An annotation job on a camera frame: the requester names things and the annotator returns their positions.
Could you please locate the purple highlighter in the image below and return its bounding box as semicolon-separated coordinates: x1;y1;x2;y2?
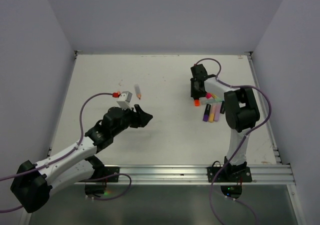
202;104;211;122

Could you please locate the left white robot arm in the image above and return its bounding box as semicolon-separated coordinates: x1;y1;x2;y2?
10;104;153;213

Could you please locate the black neon orange highlighter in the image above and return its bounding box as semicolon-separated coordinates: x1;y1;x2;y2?
194;99;201;107

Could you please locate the pastel green highlighter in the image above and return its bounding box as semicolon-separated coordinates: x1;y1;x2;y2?
200;97;224;105

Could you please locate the pastel orange highlighter body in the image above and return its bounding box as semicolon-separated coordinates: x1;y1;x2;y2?
134;84;142;100

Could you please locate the aluminium rail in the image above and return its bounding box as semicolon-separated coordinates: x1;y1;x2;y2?
74;162;297;186

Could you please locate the pastel pink highlighter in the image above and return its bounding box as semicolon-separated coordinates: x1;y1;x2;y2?
213;103;222;122

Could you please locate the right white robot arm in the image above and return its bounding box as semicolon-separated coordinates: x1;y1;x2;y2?
190;64;260;182

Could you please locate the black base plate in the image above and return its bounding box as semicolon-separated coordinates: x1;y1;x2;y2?
84;155;120;198
206;160;252;200

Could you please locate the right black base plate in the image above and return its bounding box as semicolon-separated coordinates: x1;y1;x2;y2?
206;160;252;200

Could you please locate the pastel yellow highlighter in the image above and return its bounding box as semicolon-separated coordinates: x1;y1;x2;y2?
208;104;217;123

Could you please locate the black neon pink highlighter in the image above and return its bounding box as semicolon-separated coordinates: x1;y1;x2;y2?
205;93;213;99

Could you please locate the black blue highlighter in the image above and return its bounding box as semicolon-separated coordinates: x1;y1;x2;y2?
220;101;225;114

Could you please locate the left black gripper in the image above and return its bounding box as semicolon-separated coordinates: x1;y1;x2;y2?
111;104;153;137

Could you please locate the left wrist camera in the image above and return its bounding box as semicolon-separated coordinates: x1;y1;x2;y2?
116;91;133;110

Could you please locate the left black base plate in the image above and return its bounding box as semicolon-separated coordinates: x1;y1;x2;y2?
84;155;120;198

